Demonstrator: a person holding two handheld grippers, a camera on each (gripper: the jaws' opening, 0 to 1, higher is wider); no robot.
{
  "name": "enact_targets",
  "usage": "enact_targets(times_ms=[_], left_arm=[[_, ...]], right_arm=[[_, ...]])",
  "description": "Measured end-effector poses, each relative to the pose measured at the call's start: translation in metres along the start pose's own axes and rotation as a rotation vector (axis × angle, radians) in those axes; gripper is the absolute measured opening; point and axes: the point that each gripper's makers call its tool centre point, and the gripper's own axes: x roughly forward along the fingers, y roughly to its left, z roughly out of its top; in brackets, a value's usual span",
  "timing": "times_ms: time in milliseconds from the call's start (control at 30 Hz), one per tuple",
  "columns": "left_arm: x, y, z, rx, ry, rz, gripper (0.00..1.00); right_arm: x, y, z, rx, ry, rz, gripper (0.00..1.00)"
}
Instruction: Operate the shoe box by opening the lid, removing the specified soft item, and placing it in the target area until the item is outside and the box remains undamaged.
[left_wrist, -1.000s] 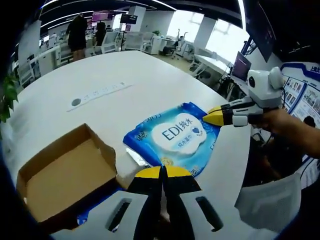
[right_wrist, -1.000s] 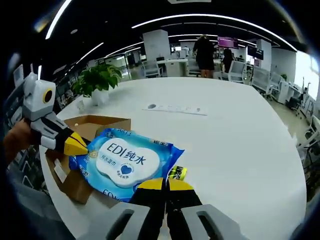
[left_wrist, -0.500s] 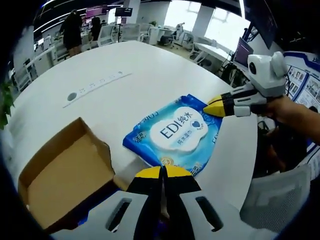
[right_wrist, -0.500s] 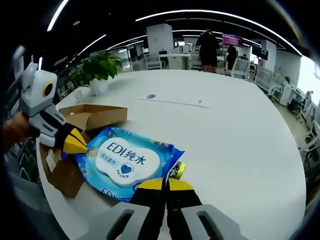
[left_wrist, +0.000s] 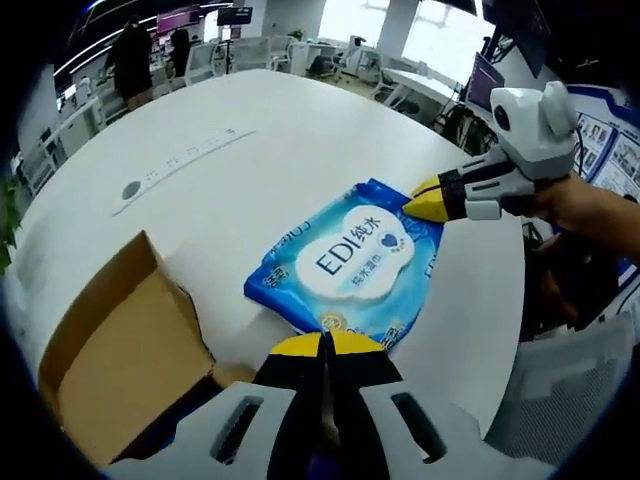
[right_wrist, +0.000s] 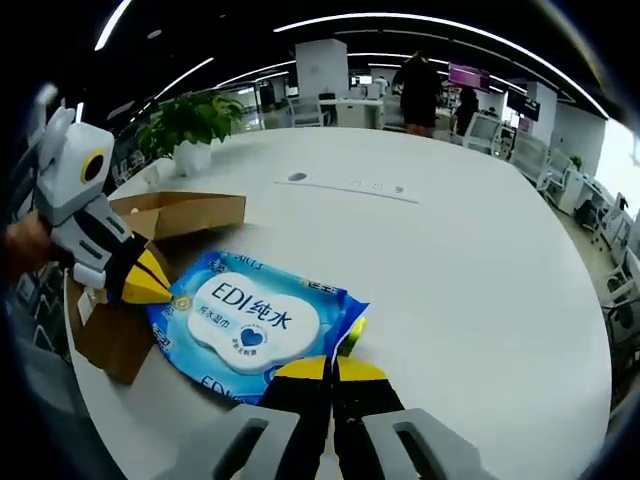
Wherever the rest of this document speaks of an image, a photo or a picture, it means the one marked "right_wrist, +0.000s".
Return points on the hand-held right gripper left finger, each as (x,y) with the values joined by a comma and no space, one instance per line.
(295,430)

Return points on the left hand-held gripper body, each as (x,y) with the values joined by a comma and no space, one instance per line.
(70,170)

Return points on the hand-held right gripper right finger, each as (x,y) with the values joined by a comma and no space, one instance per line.
(365,430)

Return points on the brown cardboard shoe box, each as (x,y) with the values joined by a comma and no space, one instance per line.
(120,340)

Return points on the blue white wet wipes pack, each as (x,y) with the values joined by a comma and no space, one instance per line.
(250,320)

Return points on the person's left hand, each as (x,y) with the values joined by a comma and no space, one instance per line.
(30,245)

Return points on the green potted plant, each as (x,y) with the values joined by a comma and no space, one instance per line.
(190,120)

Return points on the ceiling light strips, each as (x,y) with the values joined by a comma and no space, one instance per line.
(112,25)

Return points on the round black table grommet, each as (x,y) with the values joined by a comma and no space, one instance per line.
(297,177)

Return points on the white office desk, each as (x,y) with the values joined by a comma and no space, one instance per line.
(352,112)

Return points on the group of white office chairs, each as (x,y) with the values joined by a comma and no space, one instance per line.
(555,170)

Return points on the small potted plant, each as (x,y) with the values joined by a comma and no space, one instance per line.
(576,163)

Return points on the dark display screen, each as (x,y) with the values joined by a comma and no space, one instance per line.
(523,105)

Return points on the purple display screen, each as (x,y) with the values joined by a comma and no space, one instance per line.
(469,76)

